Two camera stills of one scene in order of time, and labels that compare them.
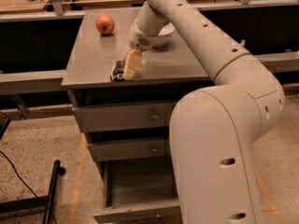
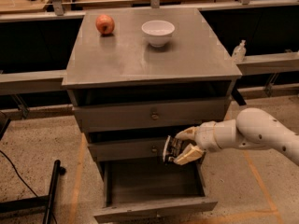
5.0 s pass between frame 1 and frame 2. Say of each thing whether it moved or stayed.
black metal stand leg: stayed
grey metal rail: stayed
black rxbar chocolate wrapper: moved
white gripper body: moved
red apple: stayed
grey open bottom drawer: stayed
